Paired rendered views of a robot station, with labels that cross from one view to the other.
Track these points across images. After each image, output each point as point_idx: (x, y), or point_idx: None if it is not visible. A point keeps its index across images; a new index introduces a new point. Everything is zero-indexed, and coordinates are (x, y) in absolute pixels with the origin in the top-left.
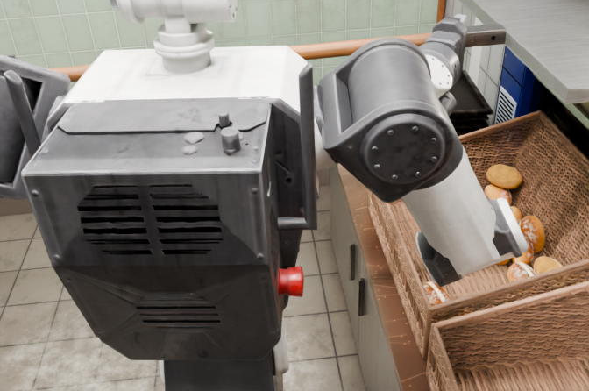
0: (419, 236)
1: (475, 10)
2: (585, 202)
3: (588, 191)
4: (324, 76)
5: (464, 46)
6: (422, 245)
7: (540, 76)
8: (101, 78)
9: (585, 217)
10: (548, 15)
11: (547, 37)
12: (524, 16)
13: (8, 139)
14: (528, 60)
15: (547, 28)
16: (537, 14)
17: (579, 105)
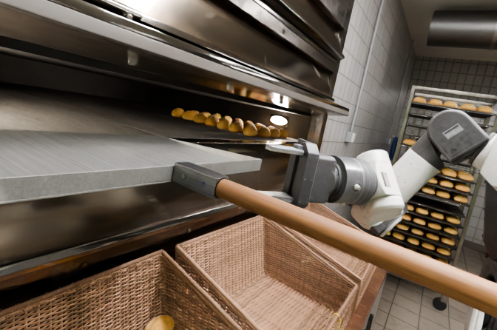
0: (404, 210)
1: (87, 184)
2: (92, 310)
3: (87, 301)
4: (487, 134)
5: (288, 163)
6: (407, 207)
7: (237, 171)
8: None
9: (101, 317)
10: (63, 157)
11: (144, 163)
12: (75, 166)
13: None
14: (222, 169)
15: (116, 162)
16: (62, 161)
17: (16, 259)
